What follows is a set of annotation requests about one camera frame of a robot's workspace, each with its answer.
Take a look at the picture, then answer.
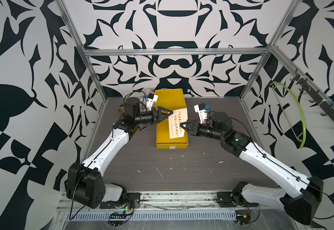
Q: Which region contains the beige postcard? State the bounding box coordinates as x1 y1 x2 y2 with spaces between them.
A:
168 108 188 139

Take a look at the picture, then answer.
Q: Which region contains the yellow plastic drawer cabinet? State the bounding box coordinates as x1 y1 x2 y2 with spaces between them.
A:
155 89 189 150

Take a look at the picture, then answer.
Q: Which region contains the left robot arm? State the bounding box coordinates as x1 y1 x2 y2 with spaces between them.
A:
65 97 173 209

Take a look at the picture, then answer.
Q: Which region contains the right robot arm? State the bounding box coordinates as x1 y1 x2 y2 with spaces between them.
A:
180 112 324 225

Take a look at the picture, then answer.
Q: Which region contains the brown plaid cloth item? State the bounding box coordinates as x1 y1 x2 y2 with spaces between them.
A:
119 106 125 114

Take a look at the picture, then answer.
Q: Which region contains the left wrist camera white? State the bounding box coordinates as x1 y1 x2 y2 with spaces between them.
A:
145 93 158 111

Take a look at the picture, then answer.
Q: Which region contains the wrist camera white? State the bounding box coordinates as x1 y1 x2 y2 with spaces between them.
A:
145 93 158 111
194 103 210 124

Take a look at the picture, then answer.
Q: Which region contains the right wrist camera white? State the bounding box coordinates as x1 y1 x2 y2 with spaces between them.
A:
194 103 210 124

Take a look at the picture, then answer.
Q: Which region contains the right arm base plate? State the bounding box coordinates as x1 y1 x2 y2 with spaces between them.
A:
216 192 258 208

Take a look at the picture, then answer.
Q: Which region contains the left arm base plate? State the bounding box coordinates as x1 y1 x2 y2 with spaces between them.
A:
100 192 141 209

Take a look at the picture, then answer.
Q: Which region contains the green cable loop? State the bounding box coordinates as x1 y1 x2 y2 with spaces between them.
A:
269 81 307 149

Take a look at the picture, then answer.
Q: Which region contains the black wall hook rack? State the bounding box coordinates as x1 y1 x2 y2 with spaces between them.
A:
291 69 334 122

